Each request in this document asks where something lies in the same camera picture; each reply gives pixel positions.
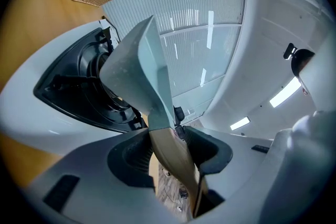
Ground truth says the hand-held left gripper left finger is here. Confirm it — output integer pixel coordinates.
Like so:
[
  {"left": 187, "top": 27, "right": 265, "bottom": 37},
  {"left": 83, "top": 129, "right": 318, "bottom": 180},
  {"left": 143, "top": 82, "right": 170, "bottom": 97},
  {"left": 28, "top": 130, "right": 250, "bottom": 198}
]
[{"left": 26, "top": 127, "right": 186, "bottom": 224}]

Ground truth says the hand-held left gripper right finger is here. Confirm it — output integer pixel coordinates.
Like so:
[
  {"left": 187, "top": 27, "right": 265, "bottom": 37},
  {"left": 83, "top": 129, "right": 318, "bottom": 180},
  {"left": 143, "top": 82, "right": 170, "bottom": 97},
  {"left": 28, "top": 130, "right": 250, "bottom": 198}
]
[{"left": 183, "top": 125, "right": 275, "bottom": 224}]

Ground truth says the light blue plastic tray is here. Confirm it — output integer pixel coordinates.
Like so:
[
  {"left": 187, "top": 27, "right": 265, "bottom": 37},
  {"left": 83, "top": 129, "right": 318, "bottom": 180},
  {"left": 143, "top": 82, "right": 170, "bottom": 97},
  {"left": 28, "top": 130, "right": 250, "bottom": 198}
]
[{"left": 99, "top": 15, "right": 209, "bottom": 218}]

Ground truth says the ceiling light panel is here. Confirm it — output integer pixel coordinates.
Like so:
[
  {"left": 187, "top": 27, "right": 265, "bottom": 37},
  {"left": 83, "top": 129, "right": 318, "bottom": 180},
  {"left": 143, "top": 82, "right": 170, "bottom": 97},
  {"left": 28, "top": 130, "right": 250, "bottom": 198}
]
[
  {"left": 230, "top": 116, "right": 251, "bottom": 131},
  {"left": 269, "top": 76, "right": 302, "bottom": 108}
]

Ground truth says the person's grey shirt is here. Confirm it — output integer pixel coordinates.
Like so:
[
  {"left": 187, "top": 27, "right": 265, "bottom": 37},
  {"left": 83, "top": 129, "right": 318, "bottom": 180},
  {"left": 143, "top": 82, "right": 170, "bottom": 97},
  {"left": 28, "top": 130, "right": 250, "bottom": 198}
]
[{"left": 258, "top": 34, "right": 336, "bottom": 224}]

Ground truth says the black head-mounted camera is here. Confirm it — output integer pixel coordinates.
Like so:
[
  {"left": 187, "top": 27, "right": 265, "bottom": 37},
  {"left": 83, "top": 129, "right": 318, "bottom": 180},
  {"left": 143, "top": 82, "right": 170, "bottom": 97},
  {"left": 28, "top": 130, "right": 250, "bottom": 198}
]
[{"left": 283, "top": 42, "right": 299, "bottom": 60}]

